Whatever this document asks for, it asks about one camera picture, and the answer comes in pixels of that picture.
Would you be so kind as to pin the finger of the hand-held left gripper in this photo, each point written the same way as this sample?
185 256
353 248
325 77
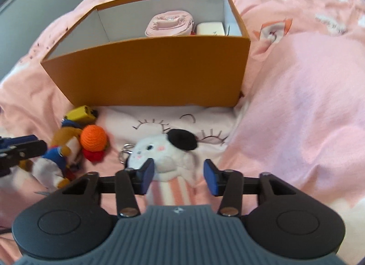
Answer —
31 151
20 140

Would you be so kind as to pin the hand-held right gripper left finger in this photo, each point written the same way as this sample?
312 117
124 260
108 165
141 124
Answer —
147 174

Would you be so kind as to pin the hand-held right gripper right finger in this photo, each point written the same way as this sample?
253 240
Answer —
209 178

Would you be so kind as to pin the orange cardboard box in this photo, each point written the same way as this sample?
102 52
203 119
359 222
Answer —
142 73

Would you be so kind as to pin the white charger block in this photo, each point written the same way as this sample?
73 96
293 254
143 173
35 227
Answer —
209 28

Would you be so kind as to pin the brown blue plush toy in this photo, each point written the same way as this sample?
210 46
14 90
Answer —
54 162

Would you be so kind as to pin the yellow black small toy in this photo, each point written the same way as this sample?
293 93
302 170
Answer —
78 113

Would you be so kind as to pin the orange crochet ball doll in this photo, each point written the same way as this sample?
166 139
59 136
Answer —
93 138

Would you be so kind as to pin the pink printed bed sheet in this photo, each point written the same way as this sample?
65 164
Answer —
299 96

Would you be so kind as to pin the pink fabric pouch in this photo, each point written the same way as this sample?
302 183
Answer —
168 24

